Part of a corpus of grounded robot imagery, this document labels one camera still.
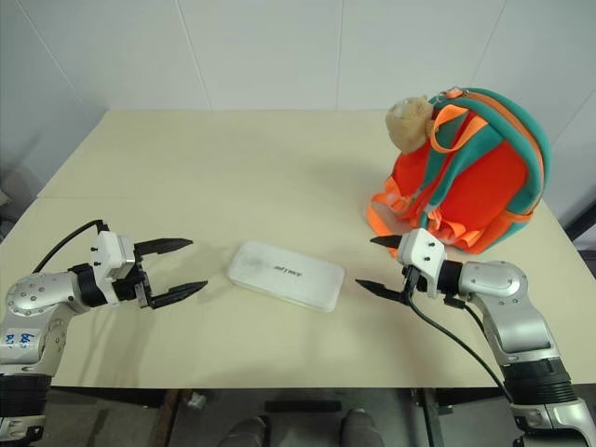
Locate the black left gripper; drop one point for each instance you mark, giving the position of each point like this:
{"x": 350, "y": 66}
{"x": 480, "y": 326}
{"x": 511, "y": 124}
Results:
{"x": 131, "y": 285}

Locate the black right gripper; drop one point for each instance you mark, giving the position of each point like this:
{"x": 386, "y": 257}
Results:
{"x": 410, "y": 279}

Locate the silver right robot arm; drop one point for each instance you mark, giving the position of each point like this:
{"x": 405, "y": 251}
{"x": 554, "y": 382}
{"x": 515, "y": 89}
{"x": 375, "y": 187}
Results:
{"x": 507, "y": 307}

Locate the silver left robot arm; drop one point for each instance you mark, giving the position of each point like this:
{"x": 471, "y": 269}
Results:
{"x": 44, "y": 293}

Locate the white pencil case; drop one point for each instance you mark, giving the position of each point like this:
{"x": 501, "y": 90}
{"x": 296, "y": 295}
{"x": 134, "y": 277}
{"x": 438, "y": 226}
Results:
{"x": 285, "y": 275}

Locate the orange and teal backpack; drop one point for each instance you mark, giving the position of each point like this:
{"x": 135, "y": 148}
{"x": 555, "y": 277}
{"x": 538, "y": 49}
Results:
{"x": 484, "y": 177}

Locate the small white object on floor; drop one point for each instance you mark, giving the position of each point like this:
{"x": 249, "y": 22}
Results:
{"x": 198, "y": 399}

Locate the beige plush toy pendant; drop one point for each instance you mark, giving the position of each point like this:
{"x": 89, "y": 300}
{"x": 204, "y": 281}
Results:
{"x": 410, "y": 123}

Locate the dark metal table leg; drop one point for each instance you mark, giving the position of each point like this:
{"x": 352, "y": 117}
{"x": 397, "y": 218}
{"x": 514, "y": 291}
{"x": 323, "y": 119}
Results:
{"x": 430, "y": 416}

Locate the dark rounded shape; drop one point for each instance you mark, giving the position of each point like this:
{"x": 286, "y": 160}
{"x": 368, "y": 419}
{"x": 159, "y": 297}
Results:
{"x": 359, "y": 427}
{"x": 244, "y": 432}

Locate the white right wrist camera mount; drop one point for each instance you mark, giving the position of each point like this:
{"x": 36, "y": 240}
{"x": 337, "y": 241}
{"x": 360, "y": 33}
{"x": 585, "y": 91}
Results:
{"x": 421, "y": 258}

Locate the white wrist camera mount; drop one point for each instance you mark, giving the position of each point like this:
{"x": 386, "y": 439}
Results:
{"x": 108, "y": 261}
{"x": 421, "y": 258}

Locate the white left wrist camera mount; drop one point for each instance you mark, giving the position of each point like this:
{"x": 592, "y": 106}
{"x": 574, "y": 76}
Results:
{"x": 108, "y": 261}

